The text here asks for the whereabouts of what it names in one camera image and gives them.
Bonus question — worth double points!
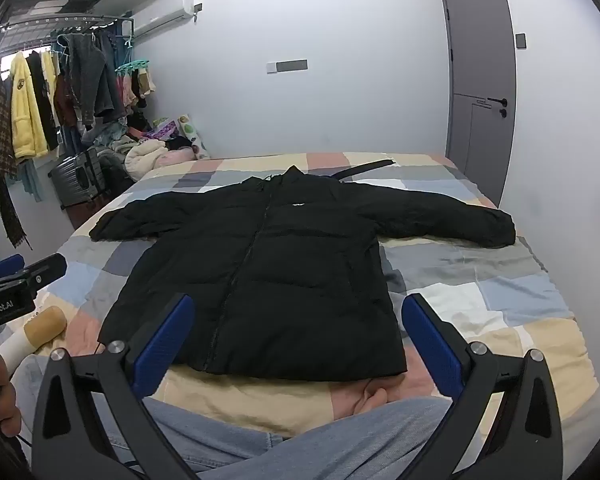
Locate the spotted white pillow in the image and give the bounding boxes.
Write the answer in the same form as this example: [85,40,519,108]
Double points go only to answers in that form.
[177,115,209,158]

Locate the black hanging garment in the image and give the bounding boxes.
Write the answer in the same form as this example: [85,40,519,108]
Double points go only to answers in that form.
[26,51,60,152]

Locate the green clip hanger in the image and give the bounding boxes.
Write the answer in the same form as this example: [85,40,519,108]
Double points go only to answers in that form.
[115,59,151,78]

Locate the black puffer jacket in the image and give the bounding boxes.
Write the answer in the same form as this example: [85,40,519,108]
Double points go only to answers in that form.
[89,165,517,377]

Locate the person's blue jeans legs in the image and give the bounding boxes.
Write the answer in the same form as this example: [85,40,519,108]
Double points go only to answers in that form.
[92,395,453,480]

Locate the cream fleece garment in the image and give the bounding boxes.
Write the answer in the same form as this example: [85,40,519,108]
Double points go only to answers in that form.
[125,139,171,181]

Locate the person's left hand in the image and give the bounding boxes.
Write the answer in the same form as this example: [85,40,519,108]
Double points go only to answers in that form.
[0,352,22,442]

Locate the grey door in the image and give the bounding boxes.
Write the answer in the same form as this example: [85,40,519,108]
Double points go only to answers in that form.
[440,0,518,206]

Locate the teal garment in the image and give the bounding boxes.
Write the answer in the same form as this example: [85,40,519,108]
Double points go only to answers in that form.
[17,157,44,203]

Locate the grey white wall panel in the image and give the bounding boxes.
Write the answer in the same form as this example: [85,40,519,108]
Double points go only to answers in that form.
[266,59,309,75]

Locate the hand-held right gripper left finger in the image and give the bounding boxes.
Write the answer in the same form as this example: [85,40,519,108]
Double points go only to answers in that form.
[32,293,201,480]

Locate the white air conditioner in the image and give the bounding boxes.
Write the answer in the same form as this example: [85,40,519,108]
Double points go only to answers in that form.
[132,0,203,31]

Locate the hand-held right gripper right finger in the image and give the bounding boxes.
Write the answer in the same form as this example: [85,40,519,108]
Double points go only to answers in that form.
[401,292,563,480]

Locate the grey denim jacket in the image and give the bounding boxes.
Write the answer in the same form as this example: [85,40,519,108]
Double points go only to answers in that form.
[60,32,127,126]

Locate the black belt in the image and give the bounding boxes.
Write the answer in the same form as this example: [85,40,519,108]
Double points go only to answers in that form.
[325,157,398,181]

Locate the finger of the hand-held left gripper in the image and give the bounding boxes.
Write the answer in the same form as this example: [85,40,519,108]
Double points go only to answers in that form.
[7,253,68,293]
[0,254,27,282]

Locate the metal clothes drying rack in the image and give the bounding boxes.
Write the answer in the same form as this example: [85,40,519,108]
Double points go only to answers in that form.
[0,0,133,43]

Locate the dark grey suitcase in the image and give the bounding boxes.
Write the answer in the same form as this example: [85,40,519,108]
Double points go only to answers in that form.
[48,149,106,208]

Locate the pink garment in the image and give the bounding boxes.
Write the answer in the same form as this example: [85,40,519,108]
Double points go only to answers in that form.
[162,149,197,166]

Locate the bed with checkered cover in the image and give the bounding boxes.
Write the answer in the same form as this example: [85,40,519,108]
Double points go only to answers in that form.
[0,151,600,441]

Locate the cream yellow cylinder pillow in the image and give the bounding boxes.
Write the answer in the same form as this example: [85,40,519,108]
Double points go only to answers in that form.
[0,306,68,376]

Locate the yellow fleece jacket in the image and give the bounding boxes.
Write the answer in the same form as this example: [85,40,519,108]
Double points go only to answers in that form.
[10,52,49,161]

